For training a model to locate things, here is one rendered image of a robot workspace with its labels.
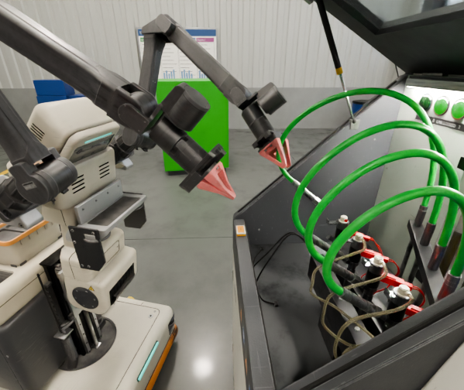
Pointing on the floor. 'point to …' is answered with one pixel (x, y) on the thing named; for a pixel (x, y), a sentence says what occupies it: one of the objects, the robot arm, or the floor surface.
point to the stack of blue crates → (53, 90)
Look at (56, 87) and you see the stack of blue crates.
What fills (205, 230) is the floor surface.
